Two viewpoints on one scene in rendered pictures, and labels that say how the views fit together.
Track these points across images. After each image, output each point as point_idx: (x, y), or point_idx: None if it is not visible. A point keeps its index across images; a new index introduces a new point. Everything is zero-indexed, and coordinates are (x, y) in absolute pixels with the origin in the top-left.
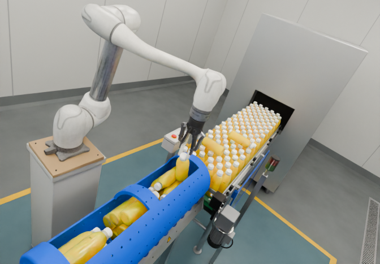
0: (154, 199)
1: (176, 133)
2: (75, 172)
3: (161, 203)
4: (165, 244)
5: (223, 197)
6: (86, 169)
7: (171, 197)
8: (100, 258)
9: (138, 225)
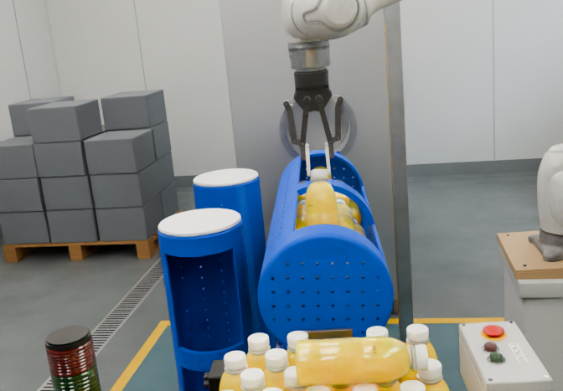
0: (304, 185)
1: (513, 349)
2: (505, 264)
3: (292, 192)
4: None
5: (215, 371)
6: (509, 275)
7: (288, 202)
8: (294, 167)
9: (291, 181)
